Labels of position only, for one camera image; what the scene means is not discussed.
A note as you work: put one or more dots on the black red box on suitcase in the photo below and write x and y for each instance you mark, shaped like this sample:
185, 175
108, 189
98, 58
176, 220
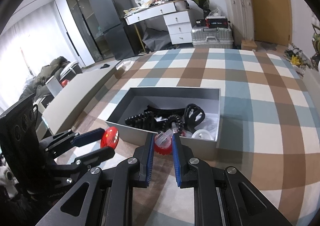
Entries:
213, 22

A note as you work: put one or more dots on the grey cardboard box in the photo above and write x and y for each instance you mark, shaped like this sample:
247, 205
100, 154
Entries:
134, 124

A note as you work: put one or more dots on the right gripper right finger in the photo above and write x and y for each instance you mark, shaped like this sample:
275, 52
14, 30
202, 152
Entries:
192, 172

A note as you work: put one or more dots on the white pin badge back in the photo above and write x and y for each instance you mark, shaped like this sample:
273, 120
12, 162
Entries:
203, 134

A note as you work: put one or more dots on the silver suitcase lying flat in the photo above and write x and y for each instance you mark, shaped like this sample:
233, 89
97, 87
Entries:
206, 38

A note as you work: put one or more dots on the plaid bed sheet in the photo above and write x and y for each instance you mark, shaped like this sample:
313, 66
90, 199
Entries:
269, 124

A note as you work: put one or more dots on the pile of dark clothes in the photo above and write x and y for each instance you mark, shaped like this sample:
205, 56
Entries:
37, 85

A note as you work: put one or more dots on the small cardboard box on floor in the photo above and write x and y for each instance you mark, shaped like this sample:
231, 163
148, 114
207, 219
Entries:
248, 45

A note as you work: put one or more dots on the grey bed frame edge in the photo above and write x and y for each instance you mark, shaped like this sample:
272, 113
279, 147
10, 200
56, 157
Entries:
66, 107

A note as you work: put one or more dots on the red China pin badge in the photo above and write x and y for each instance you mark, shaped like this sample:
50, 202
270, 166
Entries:
110, 138

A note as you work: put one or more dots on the shoe rack with shoes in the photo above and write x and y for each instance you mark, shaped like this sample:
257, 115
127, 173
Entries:
315, 40

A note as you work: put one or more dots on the white upright suitcase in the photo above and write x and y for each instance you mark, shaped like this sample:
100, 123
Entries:
240, 15

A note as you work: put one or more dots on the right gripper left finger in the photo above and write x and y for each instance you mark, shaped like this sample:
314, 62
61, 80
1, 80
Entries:
120, 181

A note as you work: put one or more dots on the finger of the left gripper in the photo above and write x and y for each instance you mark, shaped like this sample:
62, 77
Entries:
80, 137
80, 165

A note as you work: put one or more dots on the black refrigerator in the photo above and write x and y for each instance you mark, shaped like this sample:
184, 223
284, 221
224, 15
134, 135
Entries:
122, 39

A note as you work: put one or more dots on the glass door cabinet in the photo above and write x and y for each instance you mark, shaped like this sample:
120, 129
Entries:
72, 13

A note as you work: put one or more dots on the white desk with drawers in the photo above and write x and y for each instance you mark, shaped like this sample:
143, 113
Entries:
179, 22

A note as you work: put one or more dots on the green flower bouquet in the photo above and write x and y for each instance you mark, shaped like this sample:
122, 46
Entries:
204, 5

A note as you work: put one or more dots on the wooden door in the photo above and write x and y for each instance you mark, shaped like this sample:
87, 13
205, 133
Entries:
273, 21

